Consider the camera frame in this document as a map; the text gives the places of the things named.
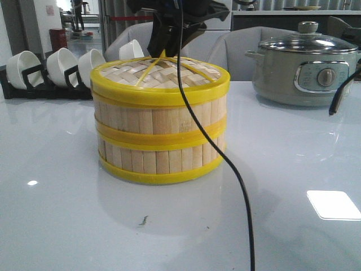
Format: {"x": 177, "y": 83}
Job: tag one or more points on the grey chair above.
{"x": 227, "y": 49}
{"x": 132, "y": 39}

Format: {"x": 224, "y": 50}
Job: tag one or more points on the red bin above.
{"x": 58, "y": 39}

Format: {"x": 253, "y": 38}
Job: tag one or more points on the bamboo steamer tier yellow rims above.
{"x": 157, "y": 167}

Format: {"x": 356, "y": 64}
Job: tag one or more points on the white cabinet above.
{"x": 218, "y": 24}

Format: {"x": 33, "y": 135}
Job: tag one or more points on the grey chair left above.
{"x": 132, "y": 39}

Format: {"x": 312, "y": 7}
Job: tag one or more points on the black dish rack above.
{"x": 74, "y": 89}

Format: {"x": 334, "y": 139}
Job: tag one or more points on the grey chair right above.
{"x": 227, "y": 49}

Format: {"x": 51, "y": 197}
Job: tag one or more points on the white bowl far right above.
{"x": 130, "y": 50}

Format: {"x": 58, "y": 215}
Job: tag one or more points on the dark sideboard counter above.
{"x": 290, "y": 19}

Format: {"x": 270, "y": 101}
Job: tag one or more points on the white bowl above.
{"x": 130, "y": 50}
{"x": 18, "y": 63}
{"x": 87, "y": 62}
{"x": 57, "y": 63}

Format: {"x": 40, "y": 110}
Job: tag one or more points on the yellow rimmed woven bamboo lid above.
{"x": 158, "y": 82}

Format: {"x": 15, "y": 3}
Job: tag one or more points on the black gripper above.
{"x": 194, "y": 13}

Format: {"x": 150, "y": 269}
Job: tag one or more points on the glass cooker lid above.
{"x": 308, "y": 40}

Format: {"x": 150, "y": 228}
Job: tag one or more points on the grey-green electric cooker pot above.
{"x": 300, "y": 79}

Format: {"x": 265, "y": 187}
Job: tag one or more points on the white bowl far left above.
{"x": 18, "y": 63}

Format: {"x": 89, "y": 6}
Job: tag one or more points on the person in background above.
{"x": 77, "y": 8}

